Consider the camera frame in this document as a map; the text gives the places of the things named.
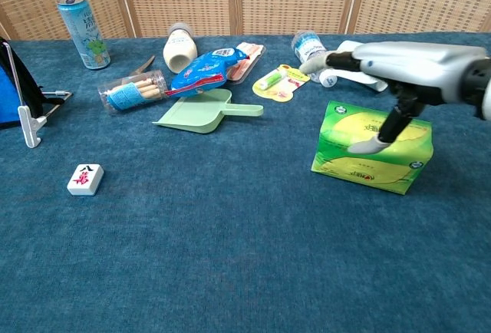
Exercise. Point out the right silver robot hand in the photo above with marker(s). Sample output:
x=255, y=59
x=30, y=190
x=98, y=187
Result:
x=414, y=68

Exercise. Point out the green tissue pack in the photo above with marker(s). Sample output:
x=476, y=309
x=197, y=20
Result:
x=360, y=172

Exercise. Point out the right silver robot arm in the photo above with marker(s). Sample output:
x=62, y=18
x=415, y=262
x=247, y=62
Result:
x=481, y=87

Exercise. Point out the teal drink can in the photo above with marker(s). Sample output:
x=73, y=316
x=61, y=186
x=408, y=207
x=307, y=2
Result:
x=84, y=30

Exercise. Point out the silver metal stand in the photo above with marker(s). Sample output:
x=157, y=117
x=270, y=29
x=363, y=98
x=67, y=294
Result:
x=28, y=126

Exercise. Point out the clear plastic water bottle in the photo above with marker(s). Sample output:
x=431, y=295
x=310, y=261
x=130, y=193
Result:
x=308, y=45

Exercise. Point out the yellow lip balm card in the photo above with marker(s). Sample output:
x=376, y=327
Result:
x=280, y=85

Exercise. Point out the blue snack bag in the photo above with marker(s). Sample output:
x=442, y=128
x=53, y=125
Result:
x=203, y=70

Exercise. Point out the green plastic dustpan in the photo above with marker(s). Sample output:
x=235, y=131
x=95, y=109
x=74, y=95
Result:
x=195, y=114

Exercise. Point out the cream squeeze bottle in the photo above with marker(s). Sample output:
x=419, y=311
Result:
x=178, y=51

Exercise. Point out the dark blue table cover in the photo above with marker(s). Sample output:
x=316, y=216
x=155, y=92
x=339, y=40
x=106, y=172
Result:
x=230, y=241

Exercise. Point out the clear tube of biscuit sticks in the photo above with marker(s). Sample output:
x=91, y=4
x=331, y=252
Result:
x=122, y=95

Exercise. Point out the white mahjong tile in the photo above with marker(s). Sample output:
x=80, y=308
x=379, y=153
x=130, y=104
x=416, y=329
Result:
x=84, y=181

